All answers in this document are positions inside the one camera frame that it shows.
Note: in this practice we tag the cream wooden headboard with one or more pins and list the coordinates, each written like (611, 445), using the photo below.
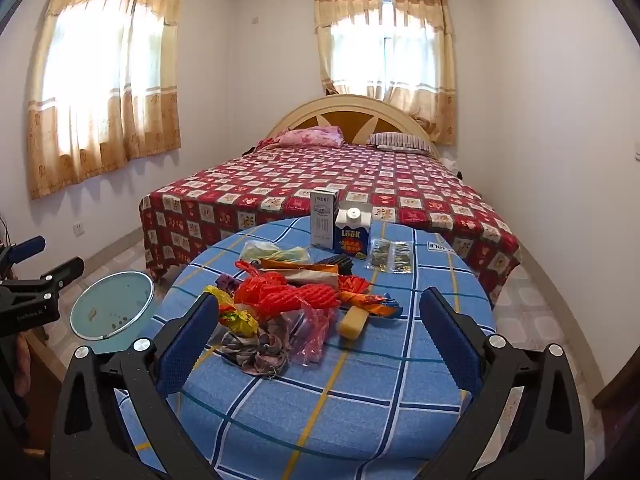
(350, 115)

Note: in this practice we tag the yellow red candy wrapper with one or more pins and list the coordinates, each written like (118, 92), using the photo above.
(235, 320)

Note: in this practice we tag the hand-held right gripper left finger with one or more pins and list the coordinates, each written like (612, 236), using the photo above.
(192, 340)

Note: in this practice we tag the red patterned bedspread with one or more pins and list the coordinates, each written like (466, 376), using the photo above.
(300, 180)

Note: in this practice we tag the clear packet dark contents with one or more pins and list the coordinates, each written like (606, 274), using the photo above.
(402, 257)
(379, 256)

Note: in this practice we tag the purple wrapper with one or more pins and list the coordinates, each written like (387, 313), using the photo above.
(227, 282)

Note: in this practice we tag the pink plastic bag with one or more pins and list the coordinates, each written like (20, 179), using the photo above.
(310, 335)

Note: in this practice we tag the striped pillow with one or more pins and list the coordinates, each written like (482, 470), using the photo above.
(400, 141)

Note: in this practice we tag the beige paper wrapper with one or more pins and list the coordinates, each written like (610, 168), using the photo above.
(312, 276)

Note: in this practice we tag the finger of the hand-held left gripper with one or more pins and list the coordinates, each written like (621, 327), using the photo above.
(27, 248)
(65, 268)

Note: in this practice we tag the orange flat packet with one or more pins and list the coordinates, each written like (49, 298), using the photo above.
(285, 265)

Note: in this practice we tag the blue plaid tablecloth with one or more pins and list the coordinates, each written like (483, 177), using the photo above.
(320, 410)

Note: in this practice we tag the blue drink carton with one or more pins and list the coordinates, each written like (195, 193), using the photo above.
(352, 242)

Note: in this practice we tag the white grey tall carton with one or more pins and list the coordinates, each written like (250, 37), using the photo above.
(322, 220)

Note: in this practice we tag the pale yellow plastic bag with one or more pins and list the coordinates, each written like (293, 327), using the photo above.
(270, 252)

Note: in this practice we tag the crumpled patterned wrapper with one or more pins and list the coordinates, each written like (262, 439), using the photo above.
(255, 352)

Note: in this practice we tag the yellow soap bar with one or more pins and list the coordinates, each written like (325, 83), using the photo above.
(352, 324)

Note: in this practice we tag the wall socket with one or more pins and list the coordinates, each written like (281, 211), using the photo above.
(77, 230)

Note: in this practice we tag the narrow beige floral curtain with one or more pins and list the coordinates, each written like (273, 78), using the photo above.
(385, 60)

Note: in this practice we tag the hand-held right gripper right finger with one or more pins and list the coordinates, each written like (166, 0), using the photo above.
(450, 340)

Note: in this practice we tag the pink floral pillow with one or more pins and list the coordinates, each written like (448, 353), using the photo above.
(310, 137)

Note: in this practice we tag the wide beige floral curtain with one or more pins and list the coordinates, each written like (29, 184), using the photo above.
(100, 85)

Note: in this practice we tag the red foam net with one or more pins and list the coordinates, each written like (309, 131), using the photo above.
(280, 295)

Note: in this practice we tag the round glass side table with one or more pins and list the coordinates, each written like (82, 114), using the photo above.
(110, 305)

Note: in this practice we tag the orange foil wrapper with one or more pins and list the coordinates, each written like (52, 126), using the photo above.
(360, 292)

